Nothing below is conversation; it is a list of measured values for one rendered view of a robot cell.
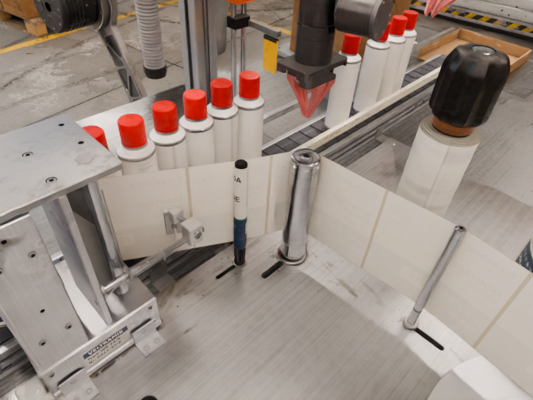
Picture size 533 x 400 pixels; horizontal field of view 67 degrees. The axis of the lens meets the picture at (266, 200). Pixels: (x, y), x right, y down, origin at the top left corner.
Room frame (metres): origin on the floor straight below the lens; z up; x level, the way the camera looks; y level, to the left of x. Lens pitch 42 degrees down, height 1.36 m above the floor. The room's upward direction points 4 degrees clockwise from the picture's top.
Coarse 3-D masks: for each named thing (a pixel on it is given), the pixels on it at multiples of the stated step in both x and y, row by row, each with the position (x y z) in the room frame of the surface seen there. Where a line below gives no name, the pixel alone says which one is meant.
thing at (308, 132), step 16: (432, 64) 1.20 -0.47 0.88; (432, 80) 1.08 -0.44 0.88; (352, 112) 0.87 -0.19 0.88; (384, 112) 0.89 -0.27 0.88; (304, 128) 0.79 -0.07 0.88; (320, 128) 0.79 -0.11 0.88; (352, 128) 0.80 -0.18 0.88; (272, 144) 0.71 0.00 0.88; (288, 144) 0.72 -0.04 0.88; (0, 336) 0.25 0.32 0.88
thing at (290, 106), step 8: (448, 32) 1.25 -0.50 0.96; (424, 40) 1.15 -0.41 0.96; (432, 40) 1.18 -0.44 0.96; (416, 48) 1.11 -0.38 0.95; (288, 104) 0.74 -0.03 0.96; (296, 104) 0.75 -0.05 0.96; (272, 112) 0.70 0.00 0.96; (280, 112) 0.71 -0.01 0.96; (288, 112) 0.73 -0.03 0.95; (264, 120) 0.68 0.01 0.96; (272, 120) 0.70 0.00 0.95
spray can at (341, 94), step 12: (348, 36) 0.80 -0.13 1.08; (348, 48) 0.79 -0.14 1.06; (348, 60) 0.78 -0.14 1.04; (360, 60) 0.79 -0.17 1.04; (336, 72) 0.79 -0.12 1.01; (348, 72) 0.78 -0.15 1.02; (336, 84) 0.79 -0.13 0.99; (348, 84) 0.78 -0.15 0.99; (336, 96) 0.79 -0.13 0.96; (348, 96) 0.78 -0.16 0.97; (336, 108) 0.78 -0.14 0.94; (348, 108) 0.79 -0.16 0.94; (336, 120) 0.78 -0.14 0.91
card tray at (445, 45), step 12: (456, 36) 1.57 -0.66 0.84; (468, 36) 1.55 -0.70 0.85; (480, 36) 1.53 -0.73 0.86; (420, 48) 1.36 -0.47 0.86; (432, 48) 1.43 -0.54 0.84; (444, 48) 1.46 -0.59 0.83; (504, 48) 1.46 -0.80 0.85; (516, 48) 1.44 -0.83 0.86; (528, 48) 1.42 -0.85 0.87; (516, 60) 1.30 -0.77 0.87
